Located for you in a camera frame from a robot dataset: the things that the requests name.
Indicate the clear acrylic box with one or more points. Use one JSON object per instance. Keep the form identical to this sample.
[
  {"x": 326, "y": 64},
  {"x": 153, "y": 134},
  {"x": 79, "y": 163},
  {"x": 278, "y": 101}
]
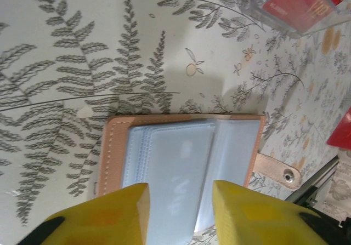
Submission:
[{"x": 253, "y": 1}]

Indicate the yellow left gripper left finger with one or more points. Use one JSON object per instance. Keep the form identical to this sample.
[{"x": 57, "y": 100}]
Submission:
[{"x": 104, "y": 220}]

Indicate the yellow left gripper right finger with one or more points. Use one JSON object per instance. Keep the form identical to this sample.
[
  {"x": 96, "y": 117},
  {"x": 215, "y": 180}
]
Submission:
[{"x": 260, "y": 220}]

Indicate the aluminium frame rail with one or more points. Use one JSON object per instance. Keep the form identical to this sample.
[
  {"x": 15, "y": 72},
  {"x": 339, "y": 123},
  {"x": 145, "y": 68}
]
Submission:
[{"x": 312, "y": 183}]

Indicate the grey card with white mark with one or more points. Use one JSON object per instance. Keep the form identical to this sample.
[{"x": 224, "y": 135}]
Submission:
[{"x": 178, "y": 160}]

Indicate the tan leather card holder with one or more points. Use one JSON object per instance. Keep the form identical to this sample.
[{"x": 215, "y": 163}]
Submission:
[{"x": 115, "y": 151}]

